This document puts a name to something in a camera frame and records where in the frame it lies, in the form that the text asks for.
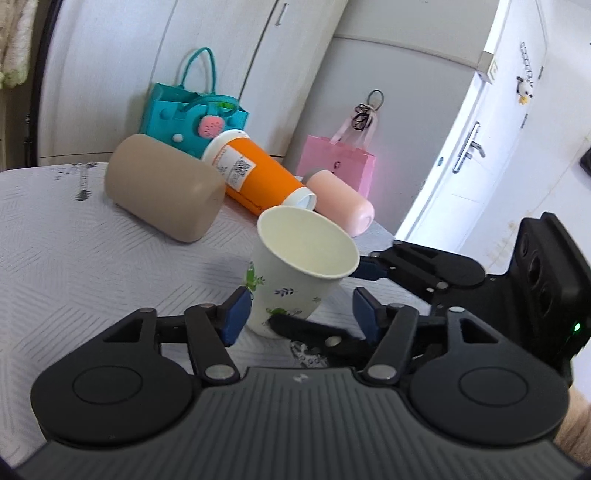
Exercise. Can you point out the cream knitted cloth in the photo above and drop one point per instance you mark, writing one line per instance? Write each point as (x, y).
(14, 41)

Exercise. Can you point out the white wall hook rack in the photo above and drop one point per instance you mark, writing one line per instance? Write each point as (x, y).
(525, 60)

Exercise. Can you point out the pink cup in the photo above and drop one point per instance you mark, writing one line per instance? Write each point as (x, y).
(341, 198)

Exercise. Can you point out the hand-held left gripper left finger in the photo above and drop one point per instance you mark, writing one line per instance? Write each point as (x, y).
(237, 314)

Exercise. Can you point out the white door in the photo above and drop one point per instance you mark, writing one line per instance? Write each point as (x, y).
(498, 152)

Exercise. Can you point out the black wall device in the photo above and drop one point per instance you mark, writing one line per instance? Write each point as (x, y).
(586, 161)

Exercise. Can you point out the person's right forearm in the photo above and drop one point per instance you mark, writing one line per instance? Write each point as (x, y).
(577, 424)

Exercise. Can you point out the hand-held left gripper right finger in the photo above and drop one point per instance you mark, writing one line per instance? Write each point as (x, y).
(365, 314)

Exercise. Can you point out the dark vertical post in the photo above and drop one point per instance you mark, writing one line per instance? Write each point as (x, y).
(34, 92)

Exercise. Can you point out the pink gift bag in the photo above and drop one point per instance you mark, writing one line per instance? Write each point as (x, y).
(337, 159)

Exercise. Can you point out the beige cup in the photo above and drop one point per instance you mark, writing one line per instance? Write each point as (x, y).
(161, 184)

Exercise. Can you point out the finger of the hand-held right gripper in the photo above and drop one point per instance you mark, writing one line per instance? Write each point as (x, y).
(371, 268)
(304, 328)

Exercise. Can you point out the white patterned tablecloth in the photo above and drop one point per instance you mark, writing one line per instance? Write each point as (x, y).
(69, 258)

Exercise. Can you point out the white wardrobe cabinet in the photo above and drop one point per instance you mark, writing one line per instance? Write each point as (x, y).
(115, 46)

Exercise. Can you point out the white floral paper cup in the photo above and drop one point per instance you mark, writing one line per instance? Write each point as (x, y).
(300, 258)

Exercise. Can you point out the pink round bag charm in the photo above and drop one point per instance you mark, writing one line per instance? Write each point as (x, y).
(210, 126)

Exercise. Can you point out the beige wall box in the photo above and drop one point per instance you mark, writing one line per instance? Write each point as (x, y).
(488, 67)

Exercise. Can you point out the orange bottle with white cap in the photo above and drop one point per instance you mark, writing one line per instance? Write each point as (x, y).
(263, 177)

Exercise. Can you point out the teal tote bag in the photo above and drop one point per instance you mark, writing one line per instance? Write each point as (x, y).
(161, 110)

